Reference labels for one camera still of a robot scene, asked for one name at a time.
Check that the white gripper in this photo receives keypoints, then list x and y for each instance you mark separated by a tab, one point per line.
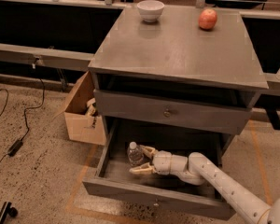
162	162

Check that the clear plastic water bottle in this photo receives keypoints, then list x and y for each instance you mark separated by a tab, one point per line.
135	154

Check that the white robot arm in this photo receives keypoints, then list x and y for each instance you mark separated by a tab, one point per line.
195	169

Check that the open grey middle drawer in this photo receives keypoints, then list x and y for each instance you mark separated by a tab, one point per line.
114	181

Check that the grey top drawer with knob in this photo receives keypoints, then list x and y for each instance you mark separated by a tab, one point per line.
200	116

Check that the grey wooden drawer cabinet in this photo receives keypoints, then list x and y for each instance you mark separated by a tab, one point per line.
174	59

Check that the cardboard box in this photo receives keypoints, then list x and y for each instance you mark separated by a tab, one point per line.
80	126

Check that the crumpled items in box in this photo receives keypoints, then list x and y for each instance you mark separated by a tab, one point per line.
91	108

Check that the white ceramic bowl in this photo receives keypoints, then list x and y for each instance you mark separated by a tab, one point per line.
150	10

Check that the black caster wheel base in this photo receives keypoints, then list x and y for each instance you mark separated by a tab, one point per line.
7	210

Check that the red apple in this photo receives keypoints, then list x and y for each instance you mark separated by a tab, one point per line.
207	19

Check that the black power adapter with cable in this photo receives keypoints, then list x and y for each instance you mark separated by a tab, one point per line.
15	147

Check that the grey metal rail beam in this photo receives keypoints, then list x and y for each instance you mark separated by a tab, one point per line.
53	58

